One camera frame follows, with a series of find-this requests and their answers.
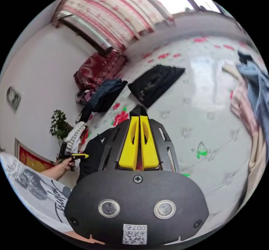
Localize dark blue jeans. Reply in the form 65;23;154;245
79;78;128;122

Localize black shorts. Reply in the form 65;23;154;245
76;105;149;184

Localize pile of striped clothes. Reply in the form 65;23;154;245
64;121;90;152

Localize red patterned folded blanket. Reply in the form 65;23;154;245
73;51;127;92

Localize bed with floral sheet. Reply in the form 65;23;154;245
83;15;266;220

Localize person's left forearm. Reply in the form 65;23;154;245
39;163;66;180

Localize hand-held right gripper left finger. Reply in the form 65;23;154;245
118;116;140;170

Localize person's left hand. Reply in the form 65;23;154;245
56;157;76;171

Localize person's body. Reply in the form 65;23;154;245
0;151;74;233

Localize green potted plant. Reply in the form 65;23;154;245
49;109;73;140

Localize pink striped curtain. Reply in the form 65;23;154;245
51;0;176;52

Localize person's right forearm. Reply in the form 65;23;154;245
67;230;106;245

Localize folded black garment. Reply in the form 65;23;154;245
127;64;186;108

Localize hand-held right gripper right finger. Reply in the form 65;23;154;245
140;115;159;169

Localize wall clock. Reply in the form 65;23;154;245
6;86;21;112

